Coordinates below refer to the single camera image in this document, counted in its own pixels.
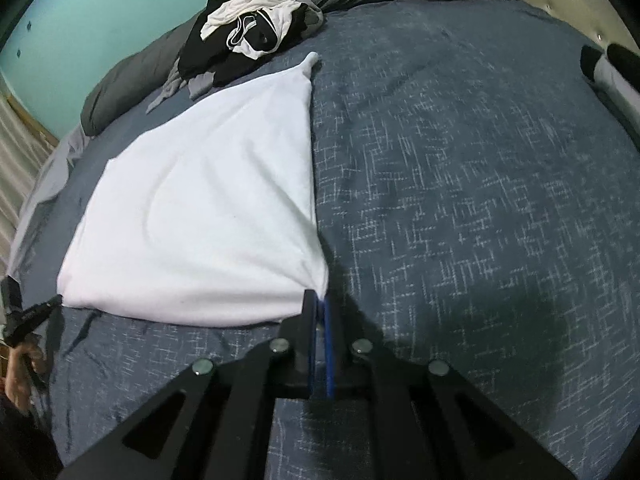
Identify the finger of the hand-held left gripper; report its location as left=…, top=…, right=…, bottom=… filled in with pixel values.
left=4, top=294, right=64, bottom=348

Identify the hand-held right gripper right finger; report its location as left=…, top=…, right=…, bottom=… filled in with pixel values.
left=322, top=292, right=576, bottom=480

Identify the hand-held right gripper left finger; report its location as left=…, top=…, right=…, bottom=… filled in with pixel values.
left=60, top=289, right=321, bottom=480

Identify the white long-sleeve shirt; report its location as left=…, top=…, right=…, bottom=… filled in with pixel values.
left=56, top=51, right=330, bottom=327

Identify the person's left forearm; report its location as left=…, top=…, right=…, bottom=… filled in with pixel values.
left=0, top=392, right=63, bottom=480

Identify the stack of folded clothes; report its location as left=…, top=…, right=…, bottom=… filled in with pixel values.
left=592, top=57, right=640, bottom=133

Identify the person's left hand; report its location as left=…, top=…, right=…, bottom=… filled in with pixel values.
left=4, top=335, right=51, bottom=415

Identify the light lavender blanket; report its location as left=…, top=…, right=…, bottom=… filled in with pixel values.
left=7, top=122, right=93, bottom=281

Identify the cream curtain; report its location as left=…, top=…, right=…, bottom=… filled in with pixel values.
left=0, top=92, right=56, bottom=261

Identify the wooden strip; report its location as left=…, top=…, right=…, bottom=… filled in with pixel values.
left=2, top=87, right=61, bottom=145

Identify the blue patterned bedspread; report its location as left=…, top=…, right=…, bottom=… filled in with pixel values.
left=10, top=0, right=640, bottom=480

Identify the crumpled grey garment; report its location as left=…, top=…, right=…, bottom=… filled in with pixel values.
left=146, top=0, right=325, bottom=113

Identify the crumpled white garment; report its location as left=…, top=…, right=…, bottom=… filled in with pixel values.
left=201, top=0, right=308, bottom=58

